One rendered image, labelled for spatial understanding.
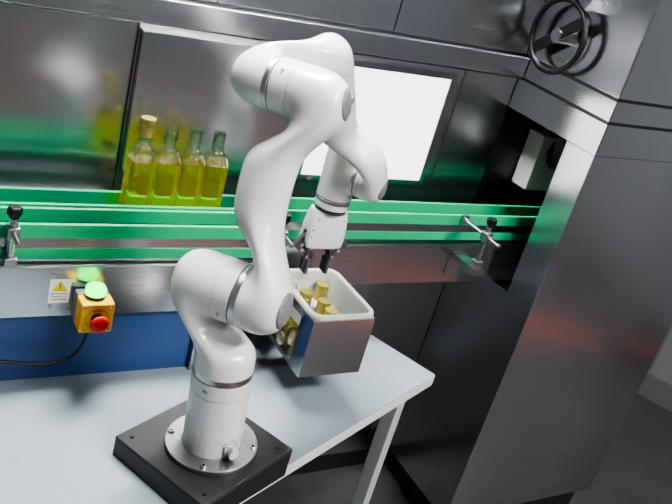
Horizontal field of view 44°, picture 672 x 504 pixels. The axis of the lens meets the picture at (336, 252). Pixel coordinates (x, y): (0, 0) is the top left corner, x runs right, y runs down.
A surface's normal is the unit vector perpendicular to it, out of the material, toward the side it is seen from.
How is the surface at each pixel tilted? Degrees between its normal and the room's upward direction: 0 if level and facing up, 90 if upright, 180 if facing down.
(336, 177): 90
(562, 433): 90
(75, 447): 0
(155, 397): 0
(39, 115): 90
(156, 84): 90
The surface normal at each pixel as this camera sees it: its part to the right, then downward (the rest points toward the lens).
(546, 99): -0.85, 0.00
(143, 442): 0.18, -0.88
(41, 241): 0.47, 0.48
